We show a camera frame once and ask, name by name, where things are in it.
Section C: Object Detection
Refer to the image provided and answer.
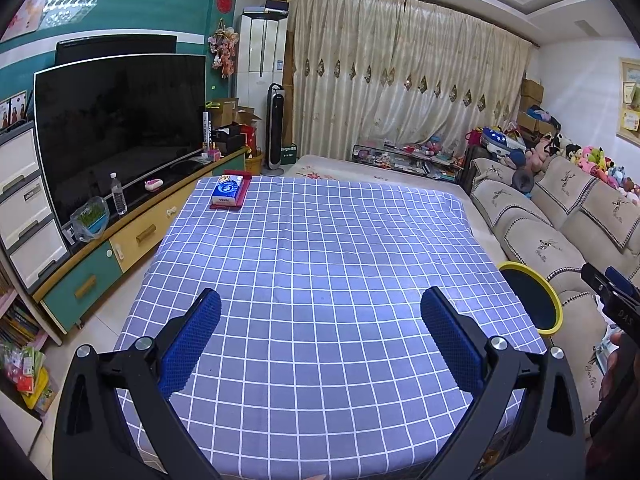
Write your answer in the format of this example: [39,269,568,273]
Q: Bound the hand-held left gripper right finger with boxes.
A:
[420,286,588,480]

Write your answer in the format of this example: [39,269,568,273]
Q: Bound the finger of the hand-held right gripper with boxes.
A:
[606,266,640,306]
[581,263,618,306]

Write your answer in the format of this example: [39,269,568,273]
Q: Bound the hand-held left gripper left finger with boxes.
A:
[52,287,223,480]

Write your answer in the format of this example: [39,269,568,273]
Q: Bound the black yellow-rimmed trash can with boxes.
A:
[497,261,563,337]

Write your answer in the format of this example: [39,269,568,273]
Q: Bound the person's right forearm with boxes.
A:
[590,345,640,443]

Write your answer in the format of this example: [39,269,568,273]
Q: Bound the clear plastic folders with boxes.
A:
[594,342,617,376]

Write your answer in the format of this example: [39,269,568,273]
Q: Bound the beige sofa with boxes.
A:
[470,155,640,421]

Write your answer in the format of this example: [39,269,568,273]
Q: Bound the green yellow television cabinet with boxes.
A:
[39,147,251,335]

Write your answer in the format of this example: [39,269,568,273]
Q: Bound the pile of plush toys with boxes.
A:
[530,132,640,201]

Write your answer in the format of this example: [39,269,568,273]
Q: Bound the dark round cushion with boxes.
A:
[512,165,536,192]

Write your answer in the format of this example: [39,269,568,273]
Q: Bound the blue checked tablecloth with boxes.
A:
[114,176,547,480]

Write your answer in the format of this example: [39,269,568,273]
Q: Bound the blue tissue pack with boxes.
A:
[210,176,245,207]

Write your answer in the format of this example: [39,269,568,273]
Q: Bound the red tray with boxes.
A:
[209,169,252,210]

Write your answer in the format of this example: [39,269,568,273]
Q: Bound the clear bag with green item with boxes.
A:
[70,196,110,243]

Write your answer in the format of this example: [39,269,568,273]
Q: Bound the clear water bottle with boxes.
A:
[109,172,128,216]

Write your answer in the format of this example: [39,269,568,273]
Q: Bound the blue star bag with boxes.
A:
[480,127,526,153]

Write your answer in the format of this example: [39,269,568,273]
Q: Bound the shelf of books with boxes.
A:
[0,290,51,413]

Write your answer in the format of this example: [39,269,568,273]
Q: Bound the cluttered glass table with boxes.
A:
[351,137,468,181]

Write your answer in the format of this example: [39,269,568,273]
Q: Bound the stacked cardboard boxes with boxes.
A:
[517,79,546,133]

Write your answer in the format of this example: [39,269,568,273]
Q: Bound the floral floor mat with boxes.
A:
[285,155,481,196]

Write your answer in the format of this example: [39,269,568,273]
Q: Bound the large black television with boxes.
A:
[34,54,207,226]

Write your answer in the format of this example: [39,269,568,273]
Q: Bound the white plastic drawer unit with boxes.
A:
[0,120,71,296]

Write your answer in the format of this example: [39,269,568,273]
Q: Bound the black tower fan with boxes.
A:
[266,82,287,177]

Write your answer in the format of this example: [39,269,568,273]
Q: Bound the cardboard boxes beside television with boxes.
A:
[212,97,263,136]

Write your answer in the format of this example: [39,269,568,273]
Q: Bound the beige embroidered curtain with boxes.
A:
[287,0,531,171]

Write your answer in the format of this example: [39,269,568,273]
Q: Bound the white standing air conditioner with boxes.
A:
[235,6,290,166]

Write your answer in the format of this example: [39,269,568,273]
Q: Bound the photo frames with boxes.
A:
[0,91,28,131]

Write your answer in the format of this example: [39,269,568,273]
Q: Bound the hanging flower decoration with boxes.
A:
[209,19,240,80]

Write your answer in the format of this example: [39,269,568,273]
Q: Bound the framed wall picture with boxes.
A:
[616,57,640,146]

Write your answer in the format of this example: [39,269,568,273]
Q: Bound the black wall screen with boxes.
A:
[55,35,178,66]

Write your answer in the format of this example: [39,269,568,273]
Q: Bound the white bird wall sticker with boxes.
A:
[40,0,98,28]

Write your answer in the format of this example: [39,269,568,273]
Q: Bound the wall poster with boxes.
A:
[0,0,51,41]

